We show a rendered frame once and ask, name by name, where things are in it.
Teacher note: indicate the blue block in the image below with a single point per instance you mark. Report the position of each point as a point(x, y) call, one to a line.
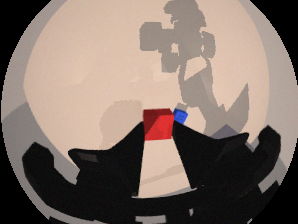
point(180, 116)

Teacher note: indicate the red block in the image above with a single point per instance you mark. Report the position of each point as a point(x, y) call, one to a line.
point(158, 124)

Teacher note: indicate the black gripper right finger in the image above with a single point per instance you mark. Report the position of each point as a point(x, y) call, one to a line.
point(200, 153)

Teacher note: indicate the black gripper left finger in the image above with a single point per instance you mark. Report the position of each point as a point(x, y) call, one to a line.
point(123, 160)

